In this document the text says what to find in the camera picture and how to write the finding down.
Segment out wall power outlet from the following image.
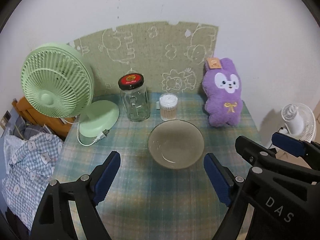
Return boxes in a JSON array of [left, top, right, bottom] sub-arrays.
[[0, 111, 11, 130]]

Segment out green cartoon wall mat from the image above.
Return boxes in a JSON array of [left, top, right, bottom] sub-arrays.
[[68, 22, 219, 96]]

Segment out blue checkered bear cloth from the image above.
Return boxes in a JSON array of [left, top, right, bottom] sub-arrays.
[[2, 133, 63, 230]]

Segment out white standing fan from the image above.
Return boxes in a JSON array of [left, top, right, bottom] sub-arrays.
[[278, 103, 317, 142]]

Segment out glass jar black lid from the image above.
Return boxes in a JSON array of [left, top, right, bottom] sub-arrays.
[[118, 73, 150, 122]]

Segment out purple plush bunny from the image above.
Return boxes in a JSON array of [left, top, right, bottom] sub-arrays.
[[202, 57, 243, 127]]

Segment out cotton swab container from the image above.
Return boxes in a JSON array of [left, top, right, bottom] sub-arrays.
[[159, 93, 178, 121]]

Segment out green desk fan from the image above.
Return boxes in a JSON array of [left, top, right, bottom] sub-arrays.
[[21, 43, 119, 141]]

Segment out green fan white cable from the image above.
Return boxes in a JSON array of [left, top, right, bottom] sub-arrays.
[[76, 122, 111, 147]]

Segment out wooden chair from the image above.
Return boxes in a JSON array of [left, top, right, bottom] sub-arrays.
[[12, 97, 72, 139]]

